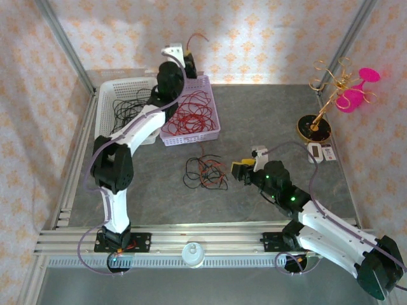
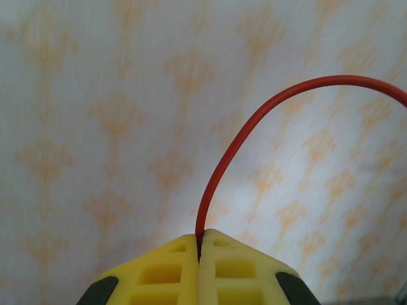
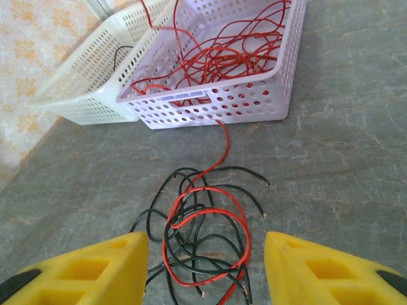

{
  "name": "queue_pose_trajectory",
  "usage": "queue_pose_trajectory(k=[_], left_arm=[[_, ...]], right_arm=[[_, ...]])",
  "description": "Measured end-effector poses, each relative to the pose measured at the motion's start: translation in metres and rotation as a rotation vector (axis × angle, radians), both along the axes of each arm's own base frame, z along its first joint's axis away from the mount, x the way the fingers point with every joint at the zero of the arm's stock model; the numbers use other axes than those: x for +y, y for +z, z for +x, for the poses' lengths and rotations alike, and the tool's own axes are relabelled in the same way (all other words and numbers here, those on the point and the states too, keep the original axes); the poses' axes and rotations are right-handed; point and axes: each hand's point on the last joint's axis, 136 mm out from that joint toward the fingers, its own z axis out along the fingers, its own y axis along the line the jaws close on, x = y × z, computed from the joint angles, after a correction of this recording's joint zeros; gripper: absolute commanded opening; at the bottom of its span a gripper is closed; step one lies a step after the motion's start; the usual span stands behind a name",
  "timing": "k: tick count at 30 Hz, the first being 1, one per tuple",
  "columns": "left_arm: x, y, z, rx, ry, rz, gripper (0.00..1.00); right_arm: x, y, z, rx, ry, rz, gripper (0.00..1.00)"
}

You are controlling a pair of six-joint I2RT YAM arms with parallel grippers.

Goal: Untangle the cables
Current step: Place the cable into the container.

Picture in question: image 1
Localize lilac perforated plastic basket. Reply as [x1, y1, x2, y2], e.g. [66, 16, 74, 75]
[158, 75, 221, 147]

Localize white digital timer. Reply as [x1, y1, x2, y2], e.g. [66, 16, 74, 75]
[307, 142, 324, 165]

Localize small white card red mark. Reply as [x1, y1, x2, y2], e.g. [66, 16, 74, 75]
[322, 145, 337, 163]

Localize white perforated plastic basket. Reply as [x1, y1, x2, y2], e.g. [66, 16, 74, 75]
[94, 77, 161, 146]

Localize white round knob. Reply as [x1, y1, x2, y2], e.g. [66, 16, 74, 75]
[181, 241, 205, 269]

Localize pink plastic goblet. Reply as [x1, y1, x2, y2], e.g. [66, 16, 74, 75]
[336, 67, 381, 114]

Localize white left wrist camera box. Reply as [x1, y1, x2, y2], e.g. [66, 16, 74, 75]
[160, 43, 185, 69]

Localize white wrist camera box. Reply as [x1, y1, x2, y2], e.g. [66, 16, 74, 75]
[160, 43, 185, 69]
[251, 145, 272, 173]

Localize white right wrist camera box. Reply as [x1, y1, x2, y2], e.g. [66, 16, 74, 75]
[251, 145, 272, 173]

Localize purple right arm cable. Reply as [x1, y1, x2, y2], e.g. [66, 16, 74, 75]
[264, 141, 407, 292]

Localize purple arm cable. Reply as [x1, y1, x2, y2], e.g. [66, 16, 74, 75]
[264, 141, 407, 292]
[77, 50, 188, 276]

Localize red cable bundle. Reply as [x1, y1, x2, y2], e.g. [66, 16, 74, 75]
[162, 90, 214, 136]

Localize black cable bundle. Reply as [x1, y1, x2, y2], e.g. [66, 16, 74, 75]
[109, 88, 154, 135]

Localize gold wire rack black base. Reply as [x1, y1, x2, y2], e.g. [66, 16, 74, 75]
[296, 57, 378, 143]

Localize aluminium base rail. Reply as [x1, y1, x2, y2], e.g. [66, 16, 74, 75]
[34, 222, 376, 259]

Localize aluminium frame post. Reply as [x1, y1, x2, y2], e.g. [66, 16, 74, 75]
[34, 0, 97, 96]
[317, 0, 378, 93]

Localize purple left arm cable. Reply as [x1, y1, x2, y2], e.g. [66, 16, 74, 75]
[77, 50, 188, 276]

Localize grey slotted cable duct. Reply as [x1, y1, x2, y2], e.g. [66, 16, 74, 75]
[47, 256, 308, 268]

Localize aluminium side rail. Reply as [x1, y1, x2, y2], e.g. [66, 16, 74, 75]
[41, 91, 98, 229]

